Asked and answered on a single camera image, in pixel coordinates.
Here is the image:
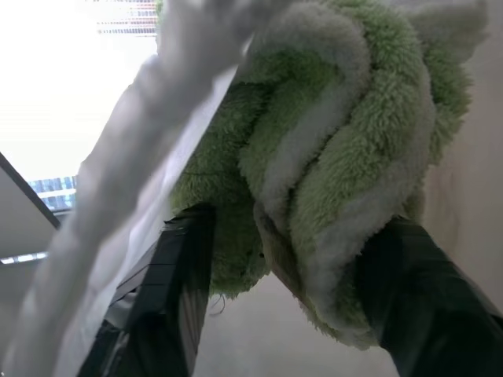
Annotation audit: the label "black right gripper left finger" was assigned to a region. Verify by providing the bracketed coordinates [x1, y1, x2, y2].
[76, 203, 218, 377]

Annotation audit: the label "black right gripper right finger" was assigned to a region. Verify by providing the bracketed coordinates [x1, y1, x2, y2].
[355, 217, 503, 377]

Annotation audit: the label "white drawstring bag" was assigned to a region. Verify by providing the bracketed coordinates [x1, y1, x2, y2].
[0, 0, 299, 377]

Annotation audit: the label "green and white fluffy towel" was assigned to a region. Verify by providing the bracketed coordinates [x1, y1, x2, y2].
[155, 0, 490, 350]

